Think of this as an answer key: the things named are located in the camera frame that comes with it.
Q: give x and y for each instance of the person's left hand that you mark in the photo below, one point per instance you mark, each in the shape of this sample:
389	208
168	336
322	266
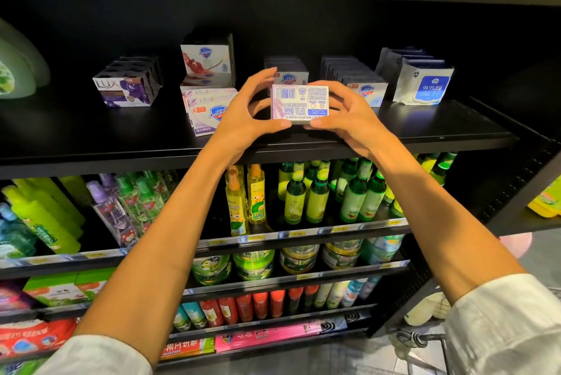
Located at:
241	125

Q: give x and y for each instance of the person's right hand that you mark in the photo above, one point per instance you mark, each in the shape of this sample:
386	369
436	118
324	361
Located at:
359	120

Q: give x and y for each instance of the single white pink soap box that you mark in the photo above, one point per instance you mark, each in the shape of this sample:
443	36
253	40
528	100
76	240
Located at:
300	103
206	112

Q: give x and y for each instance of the black store shelf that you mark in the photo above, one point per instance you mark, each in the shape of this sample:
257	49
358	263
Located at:
88	138

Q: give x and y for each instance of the pale green pump soap bottle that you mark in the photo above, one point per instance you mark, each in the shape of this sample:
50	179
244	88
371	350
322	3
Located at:
13	63

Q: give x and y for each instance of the person's left forearm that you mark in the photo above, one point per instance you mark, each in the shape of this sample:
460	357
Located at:
153	265

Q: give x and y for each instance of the person's right forearm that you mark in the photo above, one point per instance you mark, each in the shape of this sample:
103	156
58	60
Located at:
447	226

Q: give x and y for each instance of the row of white blue soap boxes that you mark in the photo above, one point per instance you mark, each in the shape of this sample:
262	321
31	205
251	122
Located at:
355	81

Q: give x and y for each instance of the row of white pink soap boxes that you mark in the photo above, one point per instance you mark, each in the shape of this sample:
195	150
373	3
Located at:
287	70

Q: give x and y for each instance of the row of white upright packs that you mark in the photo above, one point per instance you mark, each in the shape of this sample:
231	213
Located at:
421	81

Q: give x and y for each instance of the row of white red soap boxes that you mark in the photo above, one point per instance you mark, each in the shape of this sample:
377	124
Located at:
208	59

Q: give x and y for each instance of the row of purple soap boxes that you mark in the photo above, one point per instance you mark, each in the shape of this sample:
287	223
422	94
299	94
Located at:
127	85

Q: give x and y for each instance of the green lidded wipe tub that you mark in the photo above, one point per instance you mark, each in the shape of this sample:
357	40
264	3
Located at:
212	269
342	254
301	258
254	265
384	247

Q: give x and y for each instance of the row of white small bottles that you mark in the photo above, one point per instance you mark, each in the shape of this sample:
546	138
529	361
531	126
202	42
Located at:
346	291

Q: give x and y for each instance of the cream white pouch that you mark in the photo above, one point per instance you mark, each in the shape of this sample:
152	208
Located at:
428	309

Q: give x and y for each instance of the yellow detergent jug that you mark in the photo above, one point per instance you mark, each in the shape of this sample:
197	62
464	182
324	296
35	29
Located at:
548	199

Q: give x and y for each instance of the long pink packet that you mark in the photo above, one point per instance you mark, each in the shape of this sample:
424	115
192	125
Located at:
272	335

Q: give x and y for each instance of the green white box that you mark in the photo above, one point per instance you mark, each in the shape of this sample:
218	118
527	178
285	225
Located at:
95	281
53	290

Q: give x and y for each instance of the yellow red packets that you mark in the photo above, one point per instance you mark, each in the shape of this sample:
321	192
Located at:
186	348

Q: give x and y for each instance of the red snack packet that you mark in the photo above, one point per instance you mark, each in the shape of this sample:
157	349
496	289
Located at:
35	335

